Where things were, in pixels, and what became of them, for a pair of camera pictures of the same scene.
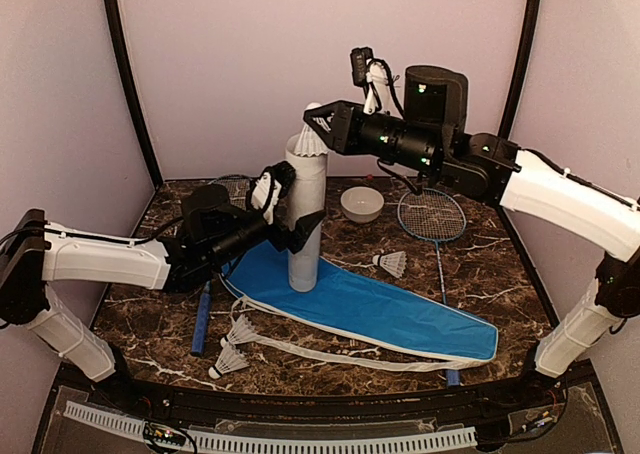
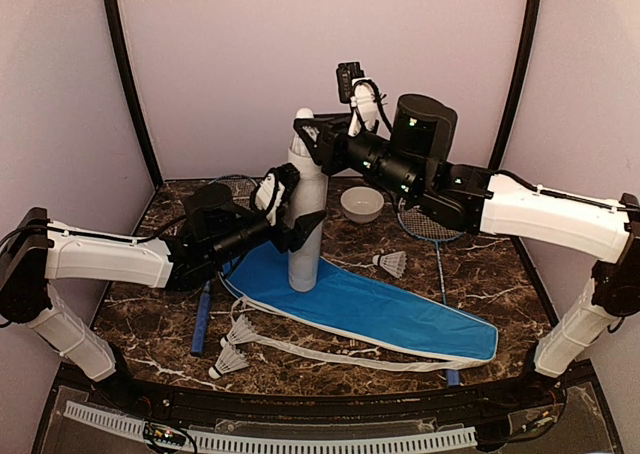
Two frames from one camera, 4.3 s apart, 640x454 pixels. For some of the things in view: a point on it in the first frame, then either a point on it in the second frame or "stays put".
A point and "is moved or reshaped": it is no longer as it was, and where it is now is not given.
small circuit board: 163,434 stays put
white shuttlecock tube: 306,176 stays put
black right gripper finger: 326,110 -> 327,124
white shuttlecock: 395,262 stays put
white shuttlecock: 311,141 is moved or reshaped
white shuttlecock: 230,359 stays put
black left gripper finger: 303,229 stays put
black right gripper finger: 329,137 -> 315,147
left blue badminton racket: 239,189 stays put
